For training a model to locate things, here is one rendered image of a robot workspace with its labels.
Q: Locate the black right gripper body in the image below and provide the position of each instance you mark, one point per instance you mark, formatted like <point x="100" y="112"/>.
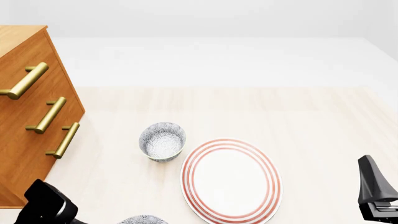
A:
<point x="381" y="211"/>

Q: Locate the white plate with red rings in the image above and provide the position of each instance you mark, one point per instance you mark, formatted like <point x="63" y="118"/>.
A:
<point x="231" y="182"/>

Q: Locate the wooden drawer front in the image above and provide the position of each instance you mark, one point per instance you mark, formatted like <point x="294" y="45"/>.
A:
<point x="37" y="163"/>
<point x="31" y="116"/>
<point x="18" y="70"/>

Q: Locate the grey patterned bowl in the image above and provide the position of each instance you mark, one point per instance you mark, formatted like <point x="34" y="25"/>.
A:
<point x="143" y="220"/>
<point x="161" y="142"/>

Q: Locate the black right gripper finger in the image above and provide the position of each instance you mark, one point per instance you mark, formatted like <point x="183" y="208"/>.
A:
<point x="371" y="182"/>

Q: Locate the wooden cabinet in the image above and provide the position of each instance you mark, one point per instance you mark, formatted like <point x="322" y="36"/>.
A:
<point x="12" y="37"/>

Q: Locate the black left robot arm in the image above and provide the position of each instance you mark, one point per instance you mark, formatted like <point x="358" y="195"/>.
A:
<point x="46" y="205"/>

